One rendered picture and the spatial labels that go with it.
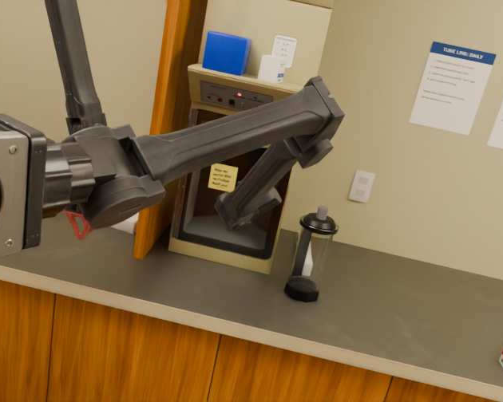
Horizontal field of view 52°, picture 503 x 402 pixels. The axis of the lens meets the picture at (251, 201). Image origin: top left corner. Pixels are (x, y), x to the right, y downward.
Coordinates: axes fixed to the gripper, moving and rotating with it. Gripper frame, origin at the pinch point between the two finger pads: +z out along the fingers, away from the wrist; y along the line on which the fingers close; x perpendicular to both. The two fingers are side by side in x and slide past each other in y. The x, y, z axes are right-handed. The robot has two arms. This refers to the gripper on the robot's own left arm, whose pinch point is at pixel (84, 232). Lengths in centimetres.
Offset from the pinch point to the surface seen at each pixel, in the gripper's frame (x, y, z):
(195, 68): -16.0, 21.1, -40.4
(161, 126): -8.9, 23.7, -23.5
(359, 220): -75, 75, 8
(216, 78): -21.6, 21.8, -38.9
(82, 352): -0.3, 5.3, 38.5
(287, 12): -35, 33, -58
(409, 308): -89, 32, 17
